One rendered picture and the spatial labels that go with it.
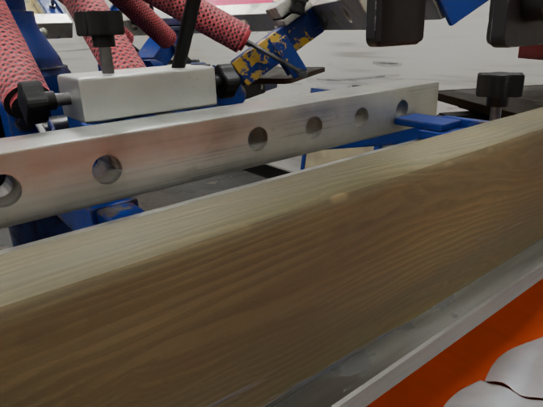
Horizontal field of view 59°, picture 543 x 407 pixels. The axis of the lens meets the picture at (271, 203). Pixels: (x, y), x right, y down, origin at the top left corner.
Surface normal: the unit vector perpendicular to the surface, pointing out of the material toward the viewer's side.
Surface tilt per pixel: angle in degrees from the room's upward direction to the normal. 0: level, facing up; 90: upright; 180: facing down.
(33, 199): 90
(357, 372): 0
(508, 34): 90
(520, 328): 0
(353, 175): 0
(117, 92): 90
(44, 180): 90
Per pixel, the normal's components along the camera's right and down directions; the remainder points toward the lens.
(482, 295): -0.04, -0.94
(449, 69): -0.78, 0.24
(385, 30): 0.62, 0.25
